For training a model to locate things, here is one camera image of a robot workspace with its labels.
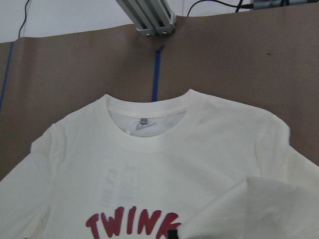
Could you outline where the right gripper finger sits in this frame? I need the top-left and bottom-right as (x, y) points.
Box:
(167, 230), (178, 239)

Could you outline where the cream long-sleeve cat shirt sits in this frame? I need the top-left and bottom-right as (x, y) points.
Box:
(0, 90), (319, 239)

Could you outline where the aluminium frame post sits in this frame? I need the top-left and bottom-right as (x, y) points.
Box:
(117, 0), (176, 37)

